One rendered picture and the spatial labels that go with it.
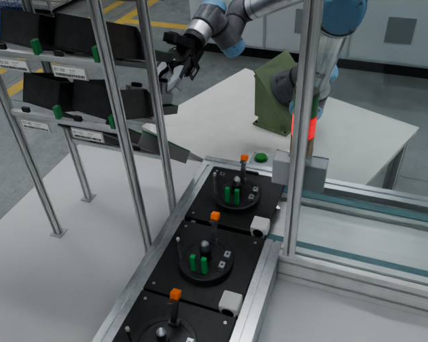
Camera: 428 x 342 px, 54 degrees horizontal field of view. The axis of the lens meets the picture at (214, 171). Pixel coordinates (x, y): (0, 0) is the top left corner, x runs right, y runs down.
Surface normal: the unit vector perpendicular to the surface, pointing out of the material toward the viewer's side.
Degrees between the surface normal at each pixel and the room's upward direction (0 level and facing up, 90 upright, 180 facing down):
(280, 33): 90
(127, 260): 0
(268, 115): 90
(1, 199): 0
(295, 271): 90
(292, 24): 90
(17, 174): 0
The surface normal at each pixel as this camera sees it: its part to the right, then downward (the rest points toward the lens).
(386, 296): -0.34, 0.60
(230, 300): -0.05, -0.77
